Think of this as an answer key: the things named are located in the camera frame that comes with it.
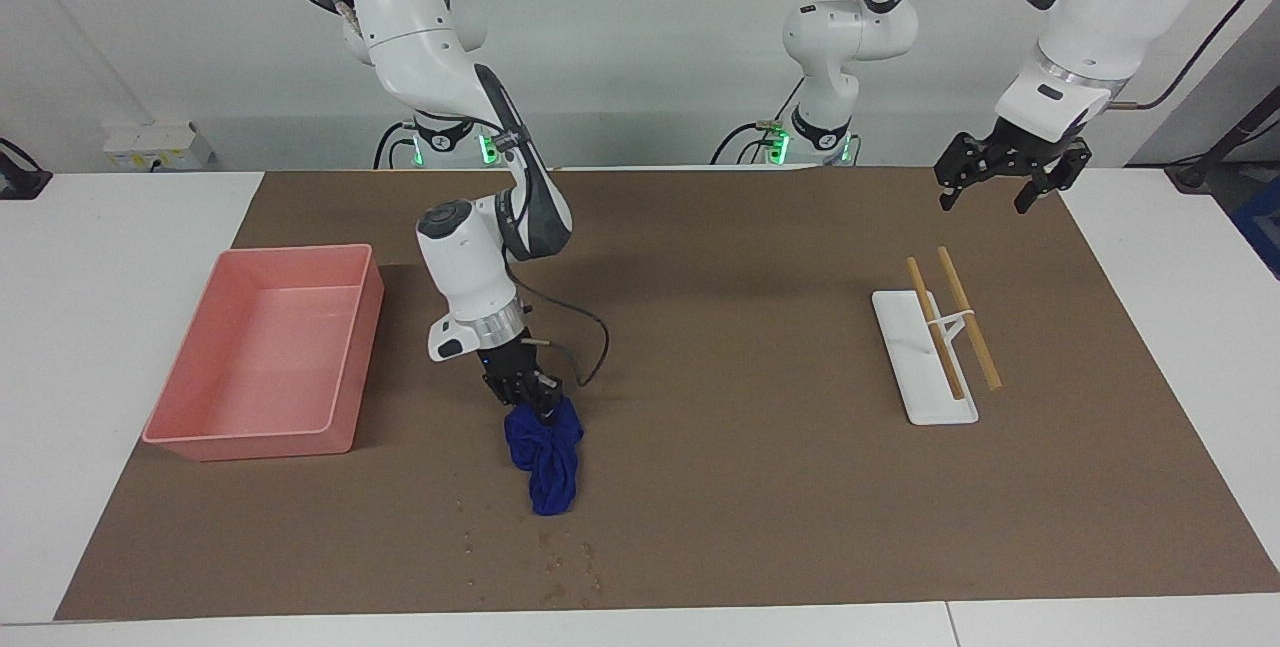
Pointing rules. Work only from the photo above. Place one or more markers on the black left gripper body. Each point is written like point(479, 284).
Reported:
point(1015, 152)

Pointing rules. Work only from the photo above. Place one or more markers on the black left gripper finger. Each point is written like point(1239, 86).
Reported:
point(1027, 199)
point(948, 197)

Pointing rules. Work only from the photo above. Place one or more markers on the black tripod stand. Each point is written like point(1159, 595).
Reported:
point(1215, 152)

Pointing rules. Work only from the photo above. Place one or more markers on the blue box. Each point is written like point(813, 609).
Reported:
point(1262, 227)

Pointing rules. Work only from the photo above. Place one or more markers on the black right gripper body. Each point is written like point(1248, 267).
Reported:
point(515, 372)

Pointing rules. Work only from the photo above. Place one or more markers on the pink plastic tray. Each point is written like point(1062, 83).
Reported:
point(270, 357)

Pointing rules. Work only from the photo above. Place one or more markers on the spilled water droplets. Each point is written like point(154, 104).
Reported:
point(553, 591)

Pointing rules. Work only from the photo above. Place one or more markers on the brown table mat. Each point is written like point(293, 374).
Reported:
point(750, 427)

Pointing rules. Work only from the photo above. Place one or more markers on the white towel rack stand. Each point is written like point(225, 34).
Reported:
point(940, 407)

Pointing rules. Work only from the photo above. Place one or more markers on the blue towel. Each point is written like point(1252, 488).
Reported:
point(550, 467)

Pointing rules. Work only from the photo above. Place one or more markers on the black clamp mount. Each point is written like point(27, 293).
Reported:
point(20, 182)

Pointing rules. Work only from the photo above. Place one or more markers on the wooden rack rod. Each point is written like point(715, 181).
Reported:
point(985, 362)
point(950, 372)

